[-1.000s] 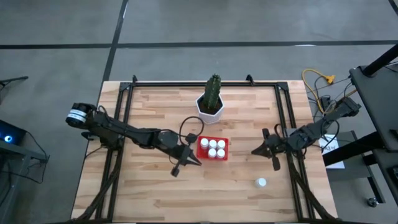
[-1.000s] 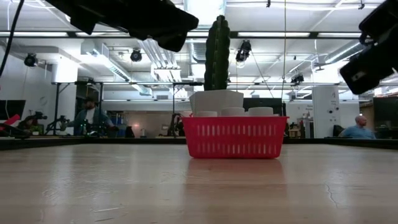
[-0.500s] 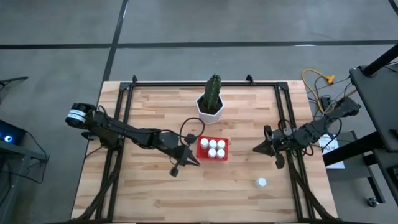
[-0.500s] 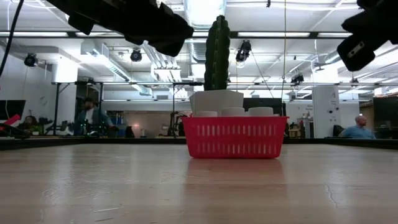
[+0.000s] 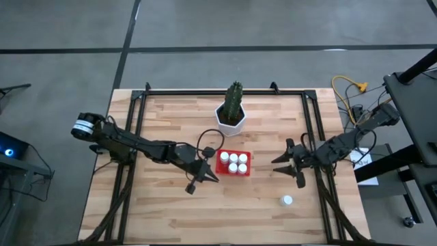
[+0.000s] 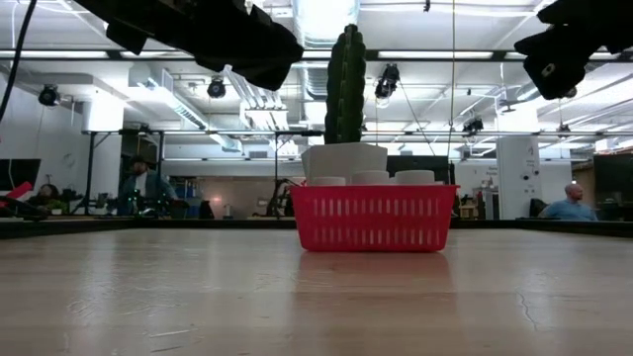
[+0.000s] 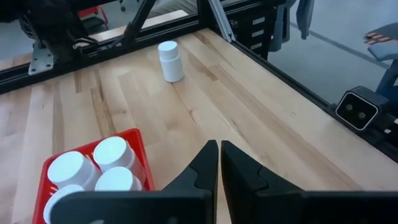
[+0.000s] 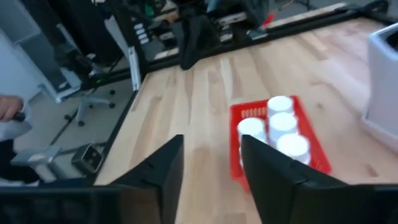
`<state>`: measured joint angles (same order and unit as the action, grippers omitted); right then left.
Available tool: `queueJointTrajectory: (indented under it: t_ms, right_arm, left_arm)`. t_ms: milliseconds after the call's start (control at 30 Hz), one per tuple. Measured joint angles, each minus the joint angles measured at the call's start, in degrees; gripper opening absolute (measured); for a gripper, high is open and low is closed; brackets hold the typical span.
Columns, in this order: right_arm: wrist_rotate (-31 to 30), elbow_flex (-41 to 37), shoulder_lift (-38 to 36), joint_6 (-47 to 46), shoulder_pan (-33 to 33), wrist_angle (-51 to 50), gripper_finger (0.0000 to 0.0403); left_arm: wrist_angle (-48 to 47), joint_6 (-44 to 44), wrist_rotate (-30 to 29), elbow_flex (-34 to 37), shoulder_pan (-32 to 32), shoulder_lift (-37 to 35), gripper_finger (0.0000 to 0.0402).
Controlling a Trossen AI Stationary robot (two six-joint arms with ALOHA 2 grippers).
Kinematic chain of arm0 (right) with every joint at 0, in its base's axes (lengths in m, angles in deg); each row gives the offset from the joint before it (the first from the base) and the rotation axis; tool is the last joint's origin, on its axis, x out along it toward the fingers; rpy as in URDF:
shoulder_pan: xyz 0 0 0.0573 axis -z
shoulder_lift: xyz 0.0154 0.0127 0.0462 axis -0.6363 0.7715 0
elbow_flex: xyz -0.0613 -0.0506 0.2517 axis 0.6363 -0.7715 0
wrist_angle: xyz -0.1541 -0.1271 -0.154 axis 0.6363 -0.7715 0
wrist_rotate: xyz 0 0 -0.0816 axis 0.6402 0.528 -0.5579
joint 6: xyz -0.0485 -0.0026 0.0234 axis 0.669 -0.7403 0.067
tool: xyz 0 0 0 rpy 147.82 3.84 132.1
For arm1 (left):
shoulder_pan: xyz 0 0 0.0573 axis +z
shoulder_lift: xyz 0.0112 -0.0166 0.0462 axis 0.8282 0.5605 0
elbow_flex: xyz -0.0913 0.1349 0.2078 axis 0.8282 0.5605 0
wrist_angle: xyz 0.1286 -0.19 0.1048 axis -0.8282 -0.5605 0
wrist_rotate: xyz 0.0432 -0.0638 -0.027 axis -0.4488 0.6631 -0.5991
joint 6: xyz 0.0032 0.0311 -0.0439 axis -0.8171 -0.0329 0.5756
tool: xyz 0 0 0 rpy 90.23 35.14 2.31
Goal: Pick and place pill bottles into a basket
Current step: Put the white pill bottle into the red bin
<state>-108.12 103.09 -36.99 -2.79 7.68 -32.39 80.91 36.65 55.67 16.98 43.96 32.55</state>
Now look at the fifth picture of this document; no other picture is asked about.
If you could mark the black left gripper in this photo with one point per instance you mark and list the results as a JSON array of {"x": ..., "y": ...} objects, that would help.
[{"x": 197, "y": 169}]

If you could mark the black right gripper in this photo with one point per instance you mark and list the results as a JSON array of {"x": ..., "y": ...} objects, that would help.
[{"x": 305, "y": 156}]

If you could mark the red plastic mesh basket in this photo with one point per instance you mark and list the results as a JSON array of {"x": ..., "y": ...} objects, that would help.
[{"x": 220, "y": 169}]

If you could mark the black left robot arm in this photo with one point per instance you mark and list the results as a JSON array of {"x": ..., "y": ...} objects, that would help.
[{"x": 136, "y": 145}]

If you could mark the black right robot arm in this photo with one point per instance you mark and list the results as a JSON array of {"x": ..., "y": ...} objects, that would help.
[{"x": 341, "y": 147}]

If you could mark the white hexagonal plant pot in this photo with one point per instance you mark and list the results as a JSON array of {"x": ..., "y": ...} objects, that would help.
[{"x": 230, "y": 130}]

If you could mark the white paper sheet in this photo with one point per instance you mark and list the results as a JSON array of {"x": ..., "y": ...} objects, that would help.
[{"x": 362, "y": 162}]

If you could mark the green cactus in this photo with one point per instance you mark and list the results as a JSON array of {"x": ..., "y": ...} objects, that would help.
[{"x": 233, "y": 102}]

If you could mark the black power adapter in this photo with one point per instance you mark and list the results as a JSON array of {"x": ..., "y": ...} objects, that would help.
[{"x": 357, "y": 111}]

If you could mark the caster wheel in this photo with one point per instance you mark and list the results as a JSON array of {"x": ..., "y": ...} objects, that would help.
[{"x": 408, "y": 222}]

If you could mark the black cart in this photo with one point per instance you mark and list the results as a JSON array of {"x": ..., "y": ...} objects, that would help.
[{"x": 416, "y": 109}]

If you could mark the grey metal stand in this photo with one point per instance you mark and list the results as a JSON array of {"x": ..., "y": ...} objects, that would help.
[{"x": 24, "y": 165}]

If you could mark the black device with blue light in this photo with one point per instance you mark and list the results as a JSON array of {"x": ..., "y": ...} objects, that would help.
[{"x": 10, "y": 152}]

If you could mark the black stand leg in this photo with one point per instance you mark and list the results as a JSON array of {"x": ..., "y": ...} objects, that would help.
[{"x": 17, "y": 87}]

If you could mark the black metal table frame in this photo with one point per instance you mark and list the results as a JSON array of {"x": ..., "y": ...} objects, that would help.
[{"x": 187, "y": 92}]

